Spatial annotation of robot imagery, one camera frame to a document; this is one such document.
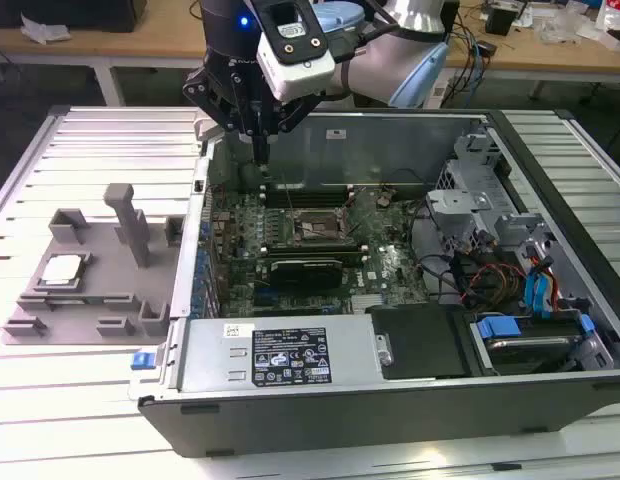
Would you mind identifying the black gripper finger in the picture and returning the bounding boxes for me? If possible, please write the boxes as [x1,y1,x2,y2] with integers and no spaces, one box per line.
[261,94,322,166]
[182,64,264,166]

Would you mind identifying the thin wire locking lever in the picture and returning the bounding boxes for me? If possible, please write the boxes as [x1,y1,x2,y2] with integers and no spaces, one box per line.
[282,169,296,214]

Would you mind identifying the metal socket cover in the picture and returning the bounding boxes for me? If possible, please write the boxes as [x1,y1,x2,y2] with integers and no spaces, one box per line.
[337,203,355,237]

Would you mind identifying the silver CPU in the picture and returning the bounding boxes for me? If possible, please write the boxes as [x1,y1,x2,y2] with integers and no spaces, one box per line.
[37,253,89,292]

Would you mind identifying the CPU socket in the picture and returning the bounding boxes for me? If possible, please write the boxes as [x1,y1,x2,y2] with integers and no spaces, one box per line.
[292,205,354,244]

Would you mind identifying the black case fan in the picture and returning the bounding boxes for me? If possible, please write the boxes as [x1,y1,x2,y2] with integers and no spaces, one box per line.
[238,162,265,194]

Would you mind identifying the long wooden desk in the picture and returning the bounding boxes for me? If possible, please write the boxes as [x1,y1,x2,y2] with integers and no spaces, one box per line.
[0,9,620,109]

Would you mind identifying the black graphics card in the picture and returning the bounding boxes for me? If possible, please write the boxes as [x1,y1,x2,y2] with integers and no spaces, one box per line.
[267,257,344,292]

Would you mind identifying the large black box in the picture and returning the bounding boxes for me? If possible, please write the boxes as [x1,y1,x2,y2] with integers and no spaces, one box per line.
[0,0,149,32]

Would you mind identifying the grey metal drive cage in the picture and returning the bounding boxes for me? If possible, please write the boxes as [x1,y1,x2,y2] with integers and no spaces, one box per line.
[423,132,559,251]

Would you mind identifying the white crumpled plastic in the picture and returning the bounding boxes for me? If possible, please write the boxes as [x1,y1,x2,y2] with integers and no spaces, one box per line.
[18,12,72,47]

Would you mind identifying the green motherboard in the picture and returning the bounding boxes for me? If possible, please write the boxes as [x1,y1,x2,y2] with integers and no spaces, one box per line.
[204,184,434,319]

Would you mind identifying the silver chipset heatsink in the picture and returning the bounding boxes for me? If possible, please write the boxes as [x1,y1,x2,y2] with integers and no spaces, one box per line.
[350,293,386,315]

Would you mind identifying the grey plastic parts rack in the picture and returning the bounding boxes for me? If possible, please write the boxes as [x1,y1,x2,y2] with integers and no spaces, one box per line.
[0,182,186,346]

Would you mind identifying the small black box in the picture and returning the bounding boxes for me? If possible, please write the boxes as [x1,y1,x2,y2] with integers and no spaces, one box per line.
[484,3,517,37]

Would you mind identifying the grey power supply unit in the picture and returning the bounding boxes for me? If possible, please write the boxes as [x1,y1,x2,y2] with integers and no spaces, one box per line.
[178,315,387,394]

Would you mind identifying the black plastic shroud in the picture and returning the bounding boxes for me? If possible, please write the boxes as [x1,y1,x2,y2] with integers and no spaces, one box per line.
[364,303,474,381]

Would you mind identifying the clear plastic bags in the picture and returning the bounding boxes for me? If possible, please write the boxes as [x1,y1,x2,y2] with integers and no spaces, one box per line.
[537,7,599,47]

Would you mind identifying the black open PC case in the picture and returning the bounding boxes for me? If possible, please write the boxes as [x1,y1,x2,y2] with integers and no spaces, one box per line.
[137,107,620,459]

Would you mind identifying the hard disk in blue carrier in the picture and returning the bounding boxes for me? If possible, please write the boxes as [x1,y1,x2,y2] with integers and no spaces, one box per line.
[469,313,596,377]

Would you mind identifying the red and white bag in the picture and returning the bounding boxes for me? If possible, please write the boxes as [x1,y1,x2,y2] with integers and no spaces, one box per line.
[595,0,620,52]

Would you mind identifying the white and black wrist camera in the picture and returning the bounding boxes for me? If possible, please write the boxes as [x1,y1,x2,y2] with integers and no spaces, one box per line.
[254,0,337,104]

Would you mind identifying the red yellow black wire bundle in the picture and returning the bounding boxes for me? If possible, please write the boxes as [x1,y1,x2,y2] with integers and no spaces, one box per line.
[452,249,526,306]

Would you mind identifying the blue flat wire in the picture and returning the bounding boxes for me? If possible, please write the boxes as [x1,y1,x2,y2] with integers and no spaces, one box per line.
[522,257,554,315]

